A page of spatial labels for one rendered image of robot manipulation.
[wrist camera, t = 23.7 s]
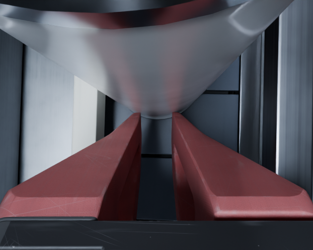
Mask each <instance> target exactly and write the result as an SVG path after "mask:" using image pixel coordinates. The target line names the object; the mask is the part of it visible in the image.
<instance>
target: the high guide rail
mask: <svg viewBox="0 0 313 250"><path fill-rule="evenodd" d="M262 166H263V167H265V168H266V169H268V170H270V171H272V172H274V173H276V174H278V175H280V176H281V177H283V178H285V179H287V180H289V181H290V182H292V183H294V184H296V185H298V186H300V187H301V188H303V189H304V190H306V191H307V193H308V194H309V196H310V198H311V200H312V201H313V0H294V1H293V2H292V3H291V4H290V5H289V6H288V7H287V8H286V9H285V10H284V11H283V12H282V13H281V14H280V15H279V16H278V17H277V18H276V19H275V20H274V21H273V22H272V23H271V24H270V25H269V26H268V27H267V28H266V29H265V36H264V82H263V128H262Z"/></svg>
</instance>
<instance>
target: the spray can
mask: <svg viewBox="0 0 313 250"><path fill-rule="evenodd" d="M293 1H294V0H0V29H1V30H3V31H4V32H6V33H8V34H9V35H11V36H13V37H14V38H16V39H17V40H19V41H21V42H22V43H24V44H25V45H27V46H29V47H30V48H32V49H33V50H35V51H37V52H38V53H40V54H41V55H43V56H45V57H46V58H48V59H49V60H51V61H53V62H54V63H56V64H57V65H59V66H61V67H62V68H64V69H65V70H67V71H69V72H70V73H72V74H73V75H75V76H77V77H78V78H80V79H81V80H83V81H85V82H86V83H88V84H89V85H91V86H93V87H94V88H96V89H97V90H99V91H101V92H102V93H104V94H105V95H107V96H109V97H110V98H112V99H113V100H115V101H117V102H118V103H120V104H121V105H123V106H124V107H126V108H128V109H129V110H130V111H131V112H133V113H141V117H142V118H145V119H150V120H167V119H171V118H172V113H173V112H179V113H181V114H182V113H183V112H185V111H186V110H187V109H188V108H189V107H191V105H192V104H193V103H194V102H195V101H196V99H197V98H198V97H199V96H200V95H201V94H202V93H203V92H204V91H205V90H206V89H207V88H208V87H209V86H210V85H211V84H212V83H213V82H214V81H215V80H216V79H217V78H218V77H219V76H220V75H221V74H222V73H223V72H224V71H225V70H226V69H227V68H228V67H229V66H230V65H231V64H232V63H233V62H234V61H235V60H236V59H237V58H238V57H239V56H240V55H241V54H242V53H243V52H244V51H245V50H246V49H247V48H248V47H249V46H250V45H251V44H252V43H253V42H254V41H255V40H256V39H257V37H258V36H259V35H260V34H261V33H262V32H263V31H264V30H265V29H266V28H267V27H268V26H269V25H270V24H271V23H272V22H273V21H274V20H275V19H276V18H277V17H278V16H279V15H280V14H281V13H282V12H283V11H284V10H285V9H286V8H287V7H288V6H289V5H290V4H291V3H292V2H293Z"/></svg>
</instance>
